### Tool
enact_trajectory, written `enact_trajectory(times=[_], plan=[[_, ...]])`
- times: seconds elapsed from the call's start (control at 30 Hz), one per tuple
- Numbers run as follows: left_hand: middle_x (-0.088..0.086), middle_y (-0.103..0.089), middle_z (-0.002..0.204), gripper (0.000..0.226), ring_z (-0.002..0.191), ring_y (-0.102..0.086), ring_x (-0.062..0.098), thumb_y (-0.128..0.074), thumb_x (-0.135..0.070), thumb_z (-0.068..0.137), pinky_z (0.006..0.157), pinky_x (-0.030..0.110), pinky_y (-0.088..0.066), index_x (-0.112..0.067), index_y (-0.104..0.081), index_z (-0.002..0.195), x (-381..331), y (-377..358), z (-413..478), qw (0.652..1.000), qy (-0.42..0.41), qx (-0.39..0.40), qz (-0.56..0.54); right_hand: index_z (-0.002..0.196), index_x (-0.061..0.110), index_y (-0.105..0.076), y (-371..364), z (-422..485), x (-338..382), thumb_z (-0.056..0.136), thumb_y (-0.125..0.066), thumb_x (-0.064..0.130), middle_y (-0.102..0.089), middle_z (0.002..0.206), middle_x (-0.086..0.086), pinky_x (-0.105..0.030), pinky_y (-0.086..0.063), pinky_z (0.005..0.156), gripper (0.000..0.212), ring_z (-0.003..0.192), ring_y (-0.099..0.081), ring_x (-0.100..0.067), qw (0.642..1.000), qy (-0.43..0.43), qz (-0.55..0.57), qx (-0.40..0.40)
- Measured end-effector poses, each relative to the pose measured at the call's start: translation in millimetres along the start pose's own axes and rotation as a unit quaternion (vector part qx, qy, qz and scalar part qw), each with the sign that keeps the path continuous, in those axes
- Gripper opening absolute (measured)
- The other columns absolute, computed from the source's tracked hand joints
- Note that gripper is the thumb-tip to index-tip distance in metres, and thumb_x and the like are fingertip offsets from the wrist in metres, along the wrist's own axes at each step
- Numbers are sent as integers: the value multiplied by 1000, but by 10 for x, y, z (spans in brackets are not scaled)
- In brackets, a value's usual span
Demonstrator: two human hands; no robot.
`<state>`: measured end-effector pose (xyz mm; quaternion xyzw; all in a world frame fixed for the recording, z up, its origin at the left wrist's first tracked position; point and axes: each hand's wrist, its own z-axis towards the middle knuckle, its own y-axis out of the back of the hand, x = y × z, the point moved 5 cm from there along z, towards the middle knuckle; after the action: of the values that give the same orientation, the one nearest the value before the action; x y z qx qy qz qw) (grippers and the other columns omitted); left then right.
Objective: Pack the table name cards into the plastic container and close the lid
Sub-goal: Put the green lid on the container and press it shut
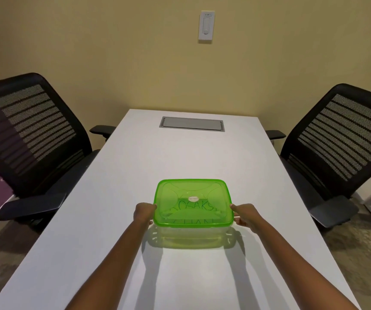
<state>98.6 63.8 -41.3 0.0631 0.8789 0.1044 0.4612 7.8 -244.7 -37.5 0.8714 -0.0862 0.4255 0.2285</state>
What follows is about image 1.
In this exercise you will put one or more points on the white wall switch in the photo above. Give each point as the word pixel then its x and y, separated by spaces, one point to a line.
pixel 206 27

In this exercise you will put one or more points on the black mesh office chair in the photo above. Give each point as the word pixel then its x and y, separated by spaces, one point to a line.
pixel 43 171
pixel 308 180

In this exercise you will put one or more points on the person's right hand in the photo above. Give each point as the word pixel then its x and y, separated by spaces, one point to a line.
pixel 250 217

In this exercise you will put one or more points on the person's right forearm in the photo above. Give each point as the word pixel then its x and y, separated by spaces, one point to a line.
pixel 301 271

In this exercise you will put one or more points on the person's left hand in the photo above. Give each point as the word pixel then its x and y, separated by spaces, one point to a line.
pixel 144 214

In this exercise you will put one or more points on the clear plastic container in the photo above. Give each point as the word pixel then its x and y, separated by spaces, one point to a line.
pixel 188 235

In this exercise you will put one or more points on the person's left forearm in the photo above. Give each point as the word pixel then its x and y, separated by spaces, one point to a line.
pixel 108 271

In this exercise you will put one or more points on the green plastic lid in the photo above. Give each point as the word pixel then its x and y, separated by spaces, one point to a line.
pixel 192 190

